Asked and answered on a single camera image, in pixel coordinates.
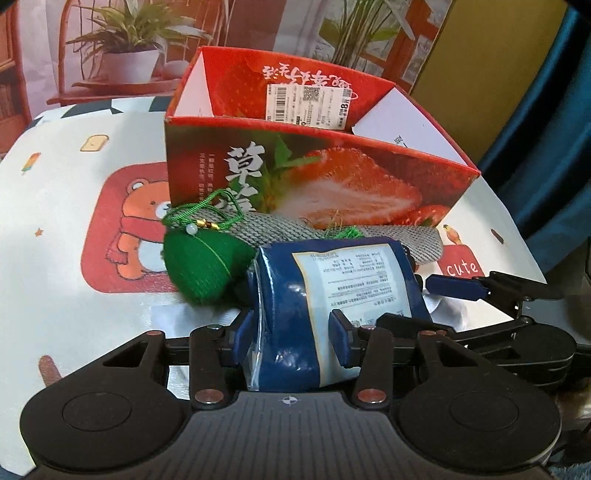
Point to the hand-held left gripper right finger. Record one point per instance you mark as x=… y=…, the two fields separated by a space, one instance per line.
x=340 y=339

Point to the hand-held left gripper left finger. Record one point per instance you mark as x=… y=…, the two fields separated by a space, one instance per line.
x=244 y=339

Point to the red strawberry cardboard box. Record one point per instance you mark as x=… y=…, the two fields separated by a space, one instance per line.
x=323 y=170

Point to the green zongzi plush ornament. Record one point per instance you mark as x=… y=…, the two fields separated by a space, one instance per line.
x=203 y=267

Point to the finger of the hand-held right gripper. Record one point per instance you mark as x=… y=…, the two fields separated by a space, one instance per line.
x=415 y=323
x=455 y=287

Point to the room scene wall poster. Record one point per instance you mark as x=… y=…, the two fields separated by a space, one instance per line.
x=258 y=23

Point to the wooden wall panel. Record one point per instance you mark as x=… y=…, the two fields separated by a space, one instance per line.
x=489 y=60

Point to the teal blue curtain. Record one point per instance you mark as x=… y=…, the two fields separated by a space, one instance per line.
x=554 y=161

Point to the bear printed tablecloth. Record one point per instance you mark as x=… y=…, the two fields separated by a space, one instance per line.
x=69 y=207

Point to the grey knitted sock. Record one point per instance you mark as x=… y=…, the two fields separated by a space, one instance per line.
x=415 y=244

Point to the navy blue snack packet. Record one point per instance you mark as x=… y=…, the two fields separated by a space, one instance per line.
x=286 y=323

